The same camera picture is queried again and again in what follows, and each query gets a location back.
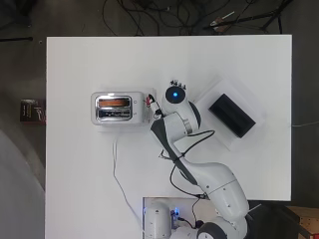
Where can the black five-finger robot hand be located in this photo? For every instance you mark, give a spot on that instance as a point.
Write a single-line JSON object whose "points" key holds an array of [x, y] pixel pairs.
{"points": [[177, 83]]}

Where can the dark printed box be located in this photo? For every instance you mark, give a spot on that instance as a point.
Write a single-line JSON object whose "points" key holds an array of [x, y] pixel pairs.
{"points": [[32, 111]]}

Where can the black camera tripod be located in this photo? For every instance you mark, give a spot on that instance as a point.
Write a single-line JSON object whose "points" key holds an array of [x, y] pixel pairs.
{"points": [[252, 16]]}

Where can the steel toaster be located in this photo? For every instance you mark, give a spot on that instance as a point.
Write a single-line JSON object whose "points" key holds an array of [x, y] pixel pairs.
{"points": [[116, 118]]}

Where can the black foam block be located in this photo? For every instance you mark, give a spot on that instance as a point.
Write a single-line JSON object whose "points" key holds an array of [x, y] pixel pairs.
{"points": [[232, 116]]}

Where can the plain white flat box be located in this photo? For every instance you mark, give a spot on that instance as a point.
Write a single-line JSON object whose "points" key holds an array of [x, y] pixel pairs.
{"points": [[212, 96]]}

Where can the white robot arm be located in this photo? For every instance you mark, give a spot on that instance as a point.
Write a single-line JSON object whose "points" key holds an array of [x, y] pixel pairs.
{"points": [[216, 186]]}

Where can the bread slice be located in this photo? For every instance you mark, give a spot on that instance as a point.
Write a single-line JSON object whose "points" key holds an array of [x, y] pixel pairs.
{"points": [[114, 102]]}

